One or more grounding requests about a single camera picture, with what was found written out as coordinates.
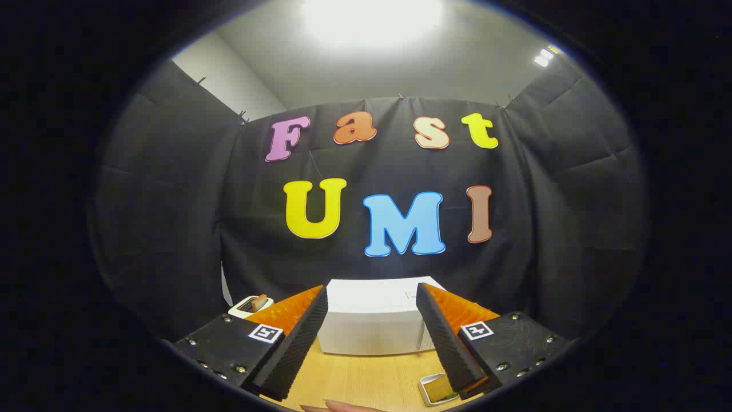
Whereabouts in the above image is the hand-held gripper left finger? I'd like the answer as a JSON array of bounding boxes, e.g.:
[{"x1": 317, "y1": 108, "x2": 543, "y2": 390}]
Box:
[{"x1": 173, "y1": 285, "x2": 329, "y2": 402}]

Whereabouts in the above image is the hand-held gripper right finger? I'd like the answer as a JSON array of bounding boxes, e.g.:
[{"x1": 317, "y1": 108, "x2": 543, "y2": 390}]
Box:
[{"x1": 416, "y1": 282, "x2": 575, "y2": 401}]

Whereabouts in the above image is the white microwave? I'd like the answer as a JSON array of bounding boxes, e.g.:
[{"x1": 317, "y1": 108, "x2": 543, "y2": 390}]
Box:
[{"x1": 317, "y1": 276, "x2": 452, "y2": 356}]

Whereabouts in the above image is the small white plate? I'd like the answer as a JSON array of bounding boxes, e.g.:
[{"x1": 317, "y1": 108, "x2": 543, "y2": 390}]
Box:
[{"x1": 419, "y1": 373, "x2": 459, "y2": 407}]

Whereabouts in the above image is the white toaster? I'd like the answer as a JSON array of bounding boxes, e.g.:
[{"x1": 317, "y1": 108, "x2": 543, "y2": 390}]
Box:
[{"x1": 228, "y1": 295, "x2": 275, "y2": 319}]

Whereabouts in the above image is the black backdrop cloth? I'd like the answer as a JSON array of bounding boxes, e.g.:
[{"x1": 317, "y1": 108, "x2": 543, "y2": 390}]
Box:
[{"x1": 89, "y1": 54, "x2": 650, "y2": 344}]

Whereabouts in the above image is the large ceiling light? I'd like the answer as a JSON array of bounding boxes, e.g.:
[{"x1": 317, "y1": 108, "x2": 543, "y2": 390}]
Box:
[{"x1": 300, "y1": 0, "x2": 447, "y2": 46}]

